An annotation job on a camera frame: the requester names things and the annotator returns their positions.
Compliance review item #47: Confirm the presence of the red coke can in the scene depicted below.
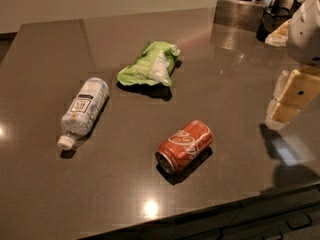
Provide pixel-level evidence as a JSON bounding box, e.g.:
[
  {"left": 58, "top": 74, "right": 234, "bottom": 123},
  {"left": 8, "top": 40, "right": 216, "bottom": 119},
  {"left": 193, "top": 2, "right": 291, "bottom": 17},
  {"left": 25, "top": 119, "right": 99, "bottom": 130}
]
[{"left": 155, "top": 120, "right": 213, "bottom": 174}]

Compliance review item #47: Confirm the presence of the dark drawer front with handles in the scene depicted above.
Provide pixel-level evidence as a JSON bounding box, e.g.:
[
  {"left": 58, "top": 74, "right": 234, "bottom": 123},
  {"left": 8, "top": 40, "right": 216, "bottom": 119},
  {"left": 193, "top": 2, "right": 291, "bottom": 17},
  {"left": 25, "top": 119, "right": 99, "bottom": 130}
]
[{"left": 80, "top": 182, "right": 320, "bottom": 240}]

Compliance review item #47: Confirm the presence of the metal container with snacks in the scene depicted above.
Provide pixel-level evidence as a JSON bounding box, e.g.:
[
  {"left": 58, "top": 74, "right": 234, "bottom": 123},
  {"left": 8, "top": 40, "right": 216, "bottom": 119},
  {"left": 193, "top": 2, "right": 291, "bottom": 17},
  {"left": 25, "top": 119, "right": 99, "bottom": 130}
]
[{"left": 214, "top": 0, "right": 274, "bottom": 32}]

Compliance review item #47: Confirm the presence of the clear plastic water bottle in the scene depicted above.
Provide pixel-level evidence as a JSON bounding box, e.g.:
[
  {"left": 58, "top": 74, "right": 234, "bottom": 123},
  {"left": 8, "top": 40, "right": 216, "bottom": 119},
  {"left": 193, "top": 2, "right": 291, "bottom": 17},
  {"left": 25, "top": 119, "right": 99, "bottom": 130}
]
[{"left": 57, "top": 77, "right": 109, "bottom": 150}]

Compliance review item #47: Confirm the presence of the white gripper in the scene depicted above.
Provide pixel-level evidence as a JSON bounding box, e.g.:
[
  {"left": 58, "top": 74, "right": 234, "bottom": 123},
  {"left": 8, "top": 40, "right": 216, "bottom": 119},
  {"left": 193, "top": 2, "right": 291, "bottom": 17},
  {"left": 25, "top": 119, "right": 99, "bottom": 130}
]
[{"left": 265, "top": 0, "right": 320, "bottom": 130}]

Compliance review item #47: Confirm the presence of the green chip bag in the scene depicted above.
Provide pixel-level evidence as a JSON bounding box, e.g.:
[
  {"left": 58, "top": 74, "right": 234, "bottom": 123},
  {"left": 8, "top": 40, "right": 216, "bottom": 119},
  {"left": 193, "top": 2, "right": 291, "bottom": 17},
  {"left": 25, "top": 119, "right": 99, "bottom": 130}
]
[{"left": 117, "top": 41, "right": 180, "bottom": 87}]

